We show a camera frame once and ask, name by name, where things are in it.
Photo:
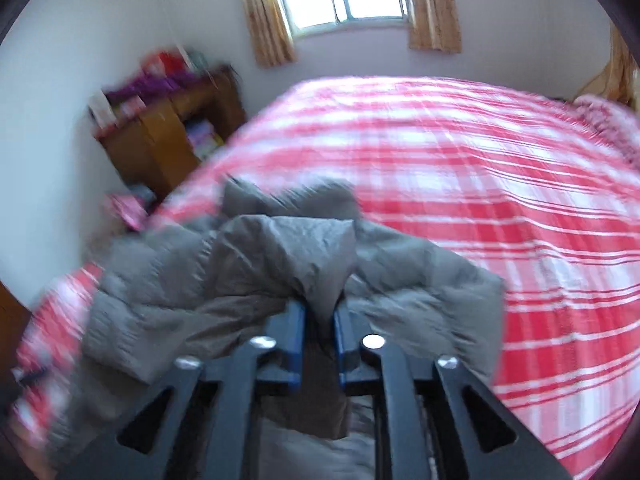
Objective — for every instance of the pink clothes pile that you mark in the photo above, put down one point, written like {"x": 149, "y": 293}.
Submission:
{"x": 127, "y": 210}

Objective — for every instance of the wooden cabinet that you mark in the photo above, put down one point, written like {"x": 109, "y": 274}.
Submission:
{"x": 155, "y": 145}

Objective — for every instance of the tan patterned curtain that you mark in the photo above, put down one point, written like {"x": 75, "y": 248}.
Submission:
{"x": 435, "y": 10}
{"x": 265, "y": 15}

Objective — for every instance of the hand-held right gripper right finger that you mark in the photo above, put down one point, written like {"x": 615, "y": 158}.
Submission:
{"x": 342, "y": 350}

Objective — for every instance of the grey puffer jacket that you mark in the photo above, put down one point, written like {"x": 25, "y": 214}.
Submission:
{"x": 250, "y": 270}

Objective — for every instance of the pale yellow cloth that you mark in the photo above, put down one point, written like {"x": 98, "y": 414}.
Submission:
{"x": 617, "y": 67}

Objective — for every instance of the white box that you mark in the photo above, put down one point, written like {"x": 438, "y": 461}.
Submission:
{"x": 100, "y": 109}

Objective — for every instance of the red plaid bed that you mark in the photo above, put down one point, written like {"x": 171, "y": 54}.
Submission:
{"x": 450, "y": 185}

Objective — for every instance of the pink patterned pillow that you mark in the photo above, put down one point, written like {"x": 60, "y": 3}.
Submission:
{"x": 612, "y": 125}

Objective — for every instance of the purple cloth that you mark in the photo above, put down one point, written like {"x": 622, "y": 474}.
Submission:
{"x": 150, "y": 85}

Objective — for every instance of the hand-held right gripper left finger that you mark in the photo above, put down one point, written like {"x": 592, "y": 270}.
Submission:
{"x": 297, "y": 345}

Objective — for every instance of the row of colourful books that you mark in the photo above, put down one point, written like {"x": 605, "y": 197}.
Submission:
{"x": 204, "y": 140}

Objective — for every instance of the red box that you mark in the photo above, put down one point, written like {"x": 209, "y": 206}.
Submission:
{"x": 162, "y": 64}

